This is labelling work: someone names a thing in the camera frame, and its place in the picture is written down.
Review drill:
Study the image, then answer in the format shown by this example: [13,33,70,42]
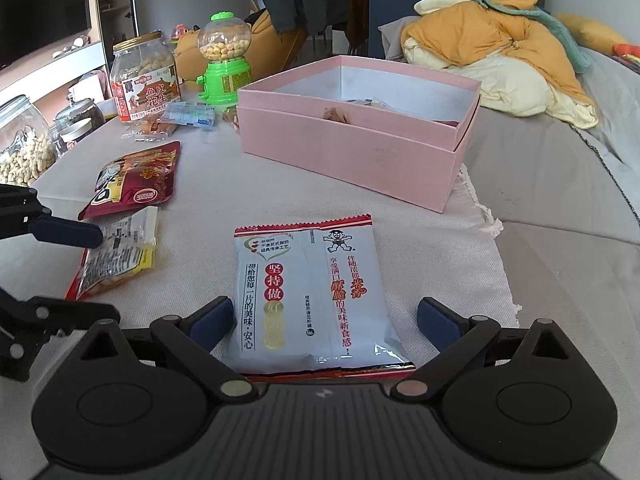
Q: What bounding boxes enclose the yellow chair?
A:
[172,10,308,83]

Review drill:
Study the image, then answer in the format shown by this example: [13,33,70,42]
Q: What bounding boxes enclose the glass jar of peanuts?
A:
[0,95,57,186]

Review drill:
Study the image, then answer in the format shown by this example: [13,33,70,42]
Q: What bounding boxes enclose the yellow pillow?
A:
[555,12,631,53]

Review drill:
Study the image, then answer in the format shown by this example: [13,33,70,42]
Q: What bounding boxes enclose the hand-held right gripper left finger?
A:
[75,296,256,401]

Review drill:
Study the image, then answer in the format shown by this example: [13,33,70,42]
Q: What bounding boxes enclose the grey sofa cover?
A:
[377,15,640,261]

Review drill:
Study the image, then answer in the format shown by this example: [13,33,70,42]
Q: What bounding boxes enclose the clear nut snack packet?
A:
[67,206,160,302]

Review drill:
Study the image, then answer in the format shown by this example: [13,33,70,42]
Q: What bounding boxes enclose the yellow and cream quilt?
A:
[402,0,601,128]

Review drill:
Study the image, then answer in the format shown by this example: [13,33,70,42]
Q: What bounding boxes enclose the blue and white snack packet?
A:
[162,101,217,130]

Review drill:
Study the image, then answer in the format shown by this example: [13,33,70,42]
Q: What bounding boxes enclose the teal cloth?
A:
[472,0,591,73]

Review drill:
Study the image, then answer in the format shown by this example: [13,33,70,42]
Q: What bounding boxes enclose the dark cord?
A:
[570,125,640,221]

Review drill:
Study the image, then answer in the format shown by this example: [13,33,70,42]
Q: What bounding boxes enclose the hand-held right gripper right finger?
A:
[390,296,576,401]

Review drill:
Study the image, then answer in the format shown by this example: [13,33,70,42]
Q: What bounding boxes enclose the dark red snack bag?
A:
[78,141,182,221]

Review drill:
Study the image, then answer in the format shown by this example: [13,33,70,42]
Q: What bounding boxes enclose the peanut jar with gold lid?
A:
[109,31,182,124]

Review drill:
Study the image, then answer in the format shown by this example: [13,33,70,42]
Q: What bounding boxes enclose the glass jar with dark contents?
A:
[52,99,106,153]

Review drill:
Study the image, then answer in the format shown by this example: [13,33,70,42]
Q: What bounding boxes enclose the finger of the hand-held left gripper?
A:
[0,287,121,382]
[0,184,103,250]

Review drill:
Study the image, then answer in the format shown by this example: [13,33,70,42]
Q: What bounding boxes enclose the black television screen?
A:
[0,0,93,68]

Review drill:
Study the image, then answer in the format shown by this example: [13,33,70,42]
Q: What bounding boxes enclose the white woven cloth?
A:
[0,110,521,391]

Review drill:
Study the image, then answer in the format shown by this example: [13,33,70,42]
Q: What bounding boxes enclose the green gumball machine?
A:
[195,12,252,108]

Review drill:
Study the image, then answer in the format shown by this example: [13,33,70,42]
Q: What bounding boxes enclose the clear sausage snack packet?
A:
[121,115,180,141]

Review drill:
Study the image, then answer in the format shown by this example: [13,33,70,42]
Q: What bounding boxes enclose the white snack packet red edges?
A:
[221,213,417,378]

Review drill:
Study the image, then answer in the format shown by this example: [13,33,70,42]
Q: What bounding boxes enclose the pink cardboard box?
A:
[236,55,482,214]

